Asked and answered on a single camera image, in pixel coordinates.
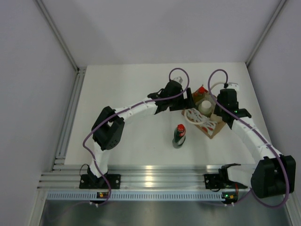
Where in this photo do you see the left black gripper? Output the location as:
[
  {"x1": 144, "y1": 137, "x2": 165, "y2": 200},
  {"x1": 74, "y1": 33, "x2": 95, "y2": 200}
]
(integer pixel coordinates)
[{"x1": 168, "y1": 88, "x2": 196, "y2": 112}]

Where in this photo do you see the slotted cable duct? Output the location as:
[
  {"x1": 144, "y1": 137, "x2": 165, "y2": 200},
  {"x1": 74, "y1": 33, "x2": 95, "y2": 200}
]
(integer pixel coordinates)
[{"x1": 47, "y1": 191, "x2": 227, "y2": 202}]

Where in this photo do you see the white jar with lid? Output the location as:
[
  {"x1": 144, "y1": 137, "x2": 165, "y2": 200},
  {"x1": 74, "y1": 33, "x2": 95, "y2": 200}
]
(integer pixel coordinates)
[{"x1": 198, "y1": 100, "x2": 212, "y2": 117}]

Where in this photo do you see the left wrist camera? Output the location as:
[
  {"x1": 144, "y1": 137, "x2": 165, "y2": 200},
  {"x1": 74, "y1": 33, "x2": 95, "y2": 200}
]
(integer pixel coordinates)
[{"x1": 173, "y1": 76, "x2": 183, "y2": 84}]

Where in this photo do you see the aluminium rail frame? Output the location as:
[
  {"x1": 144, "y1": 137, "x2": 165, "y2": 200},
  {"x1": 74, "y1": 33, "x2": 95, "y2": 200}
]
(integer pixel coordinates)
[{"x1": 37, "y1": 65, "x2": 294, "y2": 191}]

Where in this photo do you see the purple cable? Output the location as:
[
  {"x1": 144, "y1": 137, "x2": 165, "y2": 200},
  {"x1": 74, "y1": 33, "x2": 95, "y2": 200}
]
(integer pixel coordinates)
[
  {"x1": 83, "y1": 67, "x2": 190, "y2": 205},
  {"x1": 208, "y1": 69, "x2": 291, "y2": 209}
]

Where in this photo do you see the left aluminium frame post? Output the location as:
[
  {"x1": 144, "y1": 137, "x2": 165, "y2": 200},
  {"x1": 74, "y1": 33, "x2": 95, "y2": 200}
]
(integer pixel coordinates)
[{"x1": 34, "y1": 0, "x2": 79, "y2": 72}]

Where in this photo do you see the right aluminium frame post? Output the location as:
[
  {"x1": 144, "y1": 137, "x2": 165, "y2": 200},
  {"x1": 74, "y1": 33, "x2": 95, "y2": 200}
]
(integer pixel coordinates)
[{"x1": 245, "y1": 0, "x2": 289, "y2": 68}]

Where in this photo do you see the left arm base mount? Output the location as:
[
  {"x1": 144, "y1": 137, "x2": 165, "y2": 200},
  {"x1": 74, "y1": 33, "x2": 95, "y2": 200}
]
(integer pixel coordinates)
[{"x1": 79, "y1": 167, "x2": 121, "y2": 189}]

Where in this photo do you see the aluminium frame post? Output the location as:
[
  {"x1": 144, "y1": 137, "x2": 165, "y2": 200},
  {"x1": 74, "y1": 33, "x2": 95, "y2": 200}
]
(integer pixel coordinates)
[
  {"x1": 34, "y1": 0, "x2": 79, "y2": 72},
  {"x1": 245, "y1": 0, "x2": 289, "y2": 68}
]

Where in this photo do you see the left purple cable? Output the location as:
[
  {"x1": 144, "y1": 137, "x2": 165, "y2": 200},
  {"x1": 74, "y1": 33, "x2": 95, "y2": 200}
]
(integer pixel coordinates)
[{"x1": 83, "y1": 67, "x2": 190, "y2": 205}]

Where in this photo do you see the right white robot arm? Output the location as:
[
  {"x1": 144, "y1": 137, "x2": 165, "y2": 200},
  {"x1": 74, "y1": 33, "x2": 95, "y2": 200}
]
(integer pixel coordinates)
[{"x1": 214, "y1": 89, "x2": 296, "y2": 198}]

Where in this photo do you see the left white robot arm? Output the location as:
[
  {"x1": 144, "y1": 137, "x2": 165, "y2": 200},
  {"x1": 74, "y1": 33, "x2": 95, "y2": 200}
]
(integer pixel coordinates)
[{"x1": 88, "y1": 80, "x2": 195, "y2": 188}]

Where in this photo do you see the cream squeeze bottle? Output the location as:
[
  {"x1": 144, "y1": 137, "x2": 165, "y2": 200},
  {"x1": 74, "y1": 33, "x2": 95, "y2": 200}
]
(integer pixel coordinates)
[{"x1": 210, "y1": 113, "x2": 222, "y2": 123}]

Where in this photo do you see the oil bottle red cap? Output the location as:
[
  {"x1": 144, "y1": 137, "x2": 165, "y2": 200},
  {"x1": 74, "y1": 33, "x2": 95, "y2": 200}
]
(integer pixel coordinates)
[{"x1": 192, "y1": 86, "x2": 208, "y2": 104}]

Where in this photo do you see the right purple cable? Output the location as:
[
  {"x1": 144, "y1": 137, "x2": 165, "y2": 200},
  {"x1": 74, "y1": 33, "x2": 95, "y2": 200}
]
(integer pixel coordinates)
[{"x1": 208, "y1": 69, "x2": 291, "y2": 209}]

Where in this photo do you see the dark sauce bottle red cap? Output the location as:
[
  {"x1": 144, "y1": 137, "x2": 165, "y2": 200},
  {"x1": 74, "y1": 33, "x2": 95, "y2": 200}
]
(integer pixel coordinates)
[{"x1": 173, "y1": 124, "x2": 186, "y2": 148}]

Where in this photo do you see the burlap canvas bag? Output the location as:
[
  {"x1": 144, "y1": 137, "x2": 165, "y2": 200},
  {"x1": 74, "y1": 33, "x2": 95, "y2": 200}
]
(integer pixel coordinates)
[{"x1": 181, "y1": 81, "x2": 228, "y2": 138}]

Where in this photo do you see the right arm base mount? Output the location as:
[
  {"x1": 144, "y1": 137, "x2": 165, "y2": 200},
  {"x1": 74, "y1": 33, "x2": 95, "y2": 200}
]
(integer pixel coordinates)
[{"x1": 204, "y1": 174, "x2": 225, "y2": 192}]

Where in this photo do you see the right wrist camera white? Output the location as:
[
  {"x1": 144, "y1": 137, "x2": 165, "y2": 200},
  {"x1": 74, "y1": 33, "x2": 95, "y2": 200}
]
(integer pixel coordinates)
[{"x1": 226, "y1": 82, "x2": 240, "y2": 92}]

